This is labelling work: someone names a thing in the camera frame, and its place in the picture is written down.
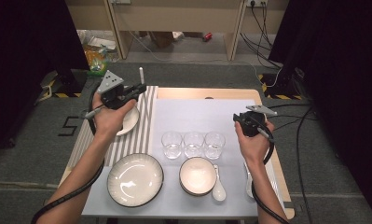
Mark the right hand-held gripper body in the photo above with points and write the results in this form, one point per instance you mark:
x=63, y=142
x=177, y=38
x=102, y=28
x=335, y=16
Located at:
x=252, y=124

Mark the clear plastic bag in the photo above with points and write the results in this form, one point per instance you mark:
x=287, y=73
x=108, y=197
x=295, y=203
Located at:
x=99, y=42

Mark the white crumpled paper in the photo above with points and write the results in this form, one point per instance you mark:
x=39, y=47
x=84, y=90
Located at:
x=178, y=35

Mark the row of white chopsticks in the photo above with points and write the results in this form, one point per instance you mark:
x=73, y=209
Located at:
x=276, y=186

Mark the pale table sheet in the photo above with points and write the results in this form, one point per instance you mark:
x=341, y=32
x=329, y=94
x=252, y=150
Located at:
x=205, y=115

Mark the white dark-rimmed bowl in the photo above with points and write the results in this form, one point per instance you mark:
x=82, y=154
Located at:
x=197, y=175
x=197, y=195

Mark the person's right hand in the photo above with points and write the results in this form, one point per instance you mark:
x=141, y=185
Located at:
x=255, y=149

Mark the brown cardboard box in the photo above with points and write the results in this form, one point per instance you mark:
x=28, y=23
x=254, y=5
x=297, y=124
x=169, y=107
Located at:
x=163, y=39

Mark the clear drinking glass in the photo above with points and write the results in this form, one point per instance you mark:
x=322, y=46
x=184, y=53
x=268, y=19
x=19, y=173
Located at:
x=172, y=146
x=214, y=146
x=193, y=145

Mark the yellow black hazard tape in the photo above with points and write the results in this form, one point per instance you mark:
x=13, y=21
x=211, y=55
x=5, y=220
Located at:
x=64, y=95
x=283, y=97

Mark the black curtain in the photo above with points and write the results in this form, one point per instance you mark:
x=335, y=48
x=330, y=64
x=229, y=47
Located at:
x=25, y=46
x=345, y=62

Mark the white wall socket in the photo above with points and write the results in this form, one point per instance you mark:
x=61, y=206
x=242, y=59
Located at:
x=256, y=3

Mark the yellow green plastic bag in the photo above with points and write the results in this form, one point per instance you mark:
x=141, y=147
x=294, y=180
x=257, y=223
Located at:
x=96, y=62

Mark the white ceramic spoon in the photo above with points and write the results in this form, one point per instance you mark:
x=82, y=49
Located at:
x=249, y=189
x=219, y=193

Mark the grey striped placemat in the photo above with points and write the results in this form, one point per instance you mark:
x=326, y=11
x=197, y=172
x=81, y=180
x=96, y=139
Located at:
x=146, y=124

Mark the white dark-rimmed plate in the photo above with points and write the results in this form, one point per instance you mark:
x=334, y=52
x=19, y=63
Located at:
x=134, y=180
x=130, y=121

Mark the black stand base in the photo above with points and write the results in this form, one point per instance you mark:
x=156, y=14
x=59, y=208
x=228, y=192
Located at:
x=70, y=82
x=291, y=82

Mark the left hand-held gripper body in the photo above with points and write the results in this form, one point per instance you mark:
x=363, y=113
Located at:
x=110, y=82

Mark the red can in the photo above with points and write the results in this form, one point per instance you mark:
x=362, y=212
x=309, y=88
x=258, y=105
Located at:
x=207, y=36

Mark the person's left hand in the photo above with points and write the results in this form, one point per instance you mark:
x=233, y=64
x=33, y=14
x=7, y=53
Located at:
x=109, y=121

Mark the slim white chopstick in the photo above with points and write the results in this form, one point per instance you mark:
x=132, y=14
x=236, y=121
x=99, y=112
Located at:
x=141, y=74

